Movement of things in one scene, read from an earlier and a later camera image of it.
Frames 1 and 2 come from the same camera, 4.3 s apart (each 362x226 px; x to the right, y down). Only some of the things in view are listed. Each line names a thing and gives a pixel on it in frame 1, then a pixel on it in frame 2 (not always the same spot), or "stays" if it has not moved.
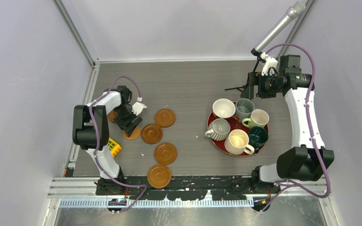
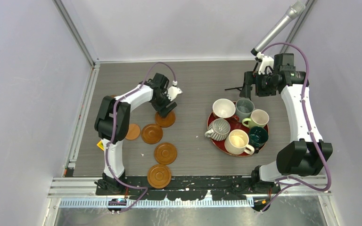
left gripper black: (129, 128) -> (163, 110)
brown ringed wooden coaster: (165, 117) stays
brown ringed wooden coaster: (159, 176) stays
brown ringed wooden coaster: (165, 153) stays
